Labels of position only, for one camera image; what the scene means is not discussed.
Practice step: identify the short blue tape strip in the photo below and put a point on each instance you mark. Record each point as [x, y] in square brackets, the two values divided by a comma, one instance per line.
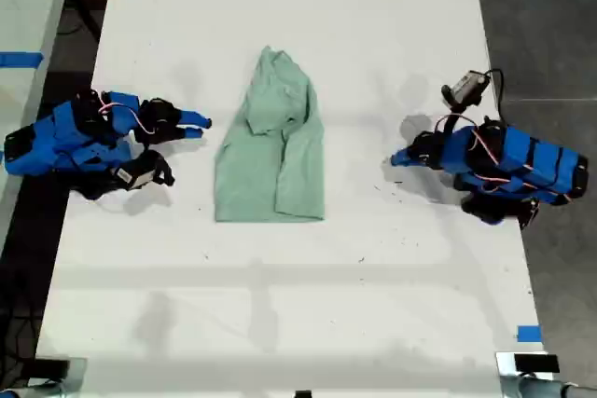
[529, 333]

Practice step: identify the metal table bracket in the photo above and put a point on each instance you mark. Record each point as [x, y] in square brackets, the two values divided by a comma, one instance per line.
[506, 379]

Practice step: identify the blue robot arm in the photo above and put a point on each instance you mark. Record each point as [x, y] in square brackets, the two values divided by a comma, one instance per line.
[522, 160]
[70, 137]

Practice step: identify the long blue tape strip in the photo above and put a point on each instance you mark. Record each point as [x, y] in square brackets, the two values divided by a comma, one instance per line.
[21, 59]

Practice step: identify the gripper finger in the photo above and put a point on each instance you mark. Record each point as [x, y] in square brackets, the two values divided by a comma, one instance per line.
[408, 152]
[196, 118]
[408, 162]
[189, 133]

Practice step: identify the black box on metal bracket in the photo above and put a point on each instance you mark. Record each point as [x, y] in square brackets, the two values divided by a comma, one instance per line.
[536, 363]

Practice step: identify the pale green T-shirt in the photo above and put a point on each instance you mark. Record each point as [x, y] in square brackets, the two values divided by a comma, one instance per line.
[266, 160]

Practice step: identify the small black box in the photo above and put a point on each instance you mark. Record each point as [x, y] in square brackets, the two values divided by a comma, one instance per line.
[303, 394]

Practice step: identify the white side table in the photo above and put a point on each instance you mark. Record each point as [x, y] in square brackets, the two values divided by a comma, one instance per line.
[23, 6]

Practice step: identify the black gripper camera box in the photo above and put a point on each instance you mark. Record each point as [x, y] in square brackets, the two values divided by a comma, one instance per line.
[466, 86]
[142, 172]

